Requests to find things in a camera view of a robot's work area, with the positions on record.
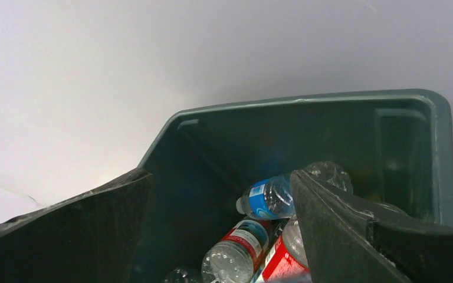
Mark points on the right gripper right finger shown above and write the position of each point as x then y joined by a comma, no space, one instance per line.
350,239

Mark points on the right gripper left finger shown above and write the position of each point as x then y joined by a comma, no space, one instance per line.
91,237

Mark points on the clear bottle blue white label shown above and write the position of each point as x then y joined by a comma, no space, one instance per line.
272,199

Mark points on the bottle red blue label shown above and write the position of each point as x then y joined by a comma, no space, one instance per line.
237,256

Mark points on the clear bottle red label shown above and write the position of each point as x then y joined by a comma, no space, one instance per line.
287,256

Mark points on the dark green trash bin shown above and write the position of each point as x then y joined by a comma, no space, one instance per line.
396,145

